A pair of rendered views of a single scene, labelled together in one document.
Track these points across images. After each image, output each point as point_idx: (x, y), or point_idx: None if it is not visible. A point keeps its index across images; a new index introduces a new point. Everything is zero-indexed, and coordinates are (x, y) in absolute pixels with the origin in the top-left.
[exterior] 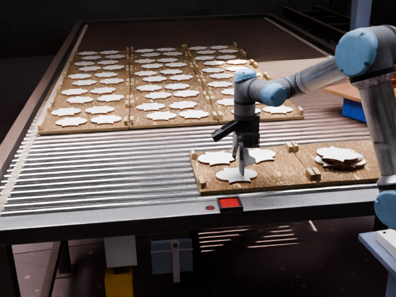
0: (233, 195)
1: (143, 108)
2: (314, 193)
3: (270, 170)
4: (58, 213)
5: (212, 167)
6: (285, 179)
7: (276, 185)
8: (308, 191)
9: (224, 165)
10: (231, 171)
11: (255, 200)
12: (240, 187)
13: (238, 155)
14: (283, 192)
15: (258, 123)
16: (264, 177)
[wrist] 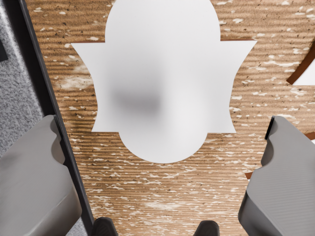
0: (35, 43)
1: None
2: (80, 227)
3: (193, 195)
4: None
5: None
6: (123, 210)
7: (83, 184)
8: (90, 220)
9: (301, 53)
10: (199, 77)
11: (24, 112)
12: (56, 82)
13: (4, 186)
14: (78, 182)
15: None
16: (140, 172)
